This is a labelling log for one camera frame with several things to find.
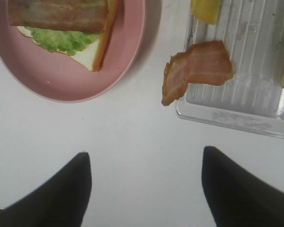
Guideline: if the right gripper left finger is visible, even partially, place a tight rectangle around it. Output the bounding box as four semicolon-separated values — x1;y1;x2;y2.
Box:
0;152;92;227

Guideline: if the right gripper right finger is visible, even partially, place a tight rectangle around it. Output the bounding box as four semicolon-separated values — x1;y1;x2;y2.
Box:
201;146;284;227

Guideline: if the green lettuce leaf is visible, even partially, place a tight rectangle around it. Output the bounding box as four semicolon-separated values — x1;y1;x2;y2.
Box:
25;0;114;53

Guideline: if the brown bacon strip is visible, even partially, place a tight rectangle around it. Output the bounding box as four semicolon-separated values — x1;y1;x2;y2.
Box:
8;0;108;34

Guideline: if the yellow cheese slice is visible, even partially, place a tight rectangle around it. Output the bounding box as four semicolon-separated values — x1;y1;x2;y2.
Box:
190;0;221;25

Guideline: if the pink round plate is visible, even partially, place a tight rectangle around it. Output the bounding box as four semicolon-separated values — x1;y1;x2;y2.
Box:
0;0;146;102

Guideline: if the right clear plastic tray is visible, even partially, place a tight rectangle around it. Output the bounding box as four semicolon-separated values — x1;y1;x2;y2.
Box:
176;0;284;139

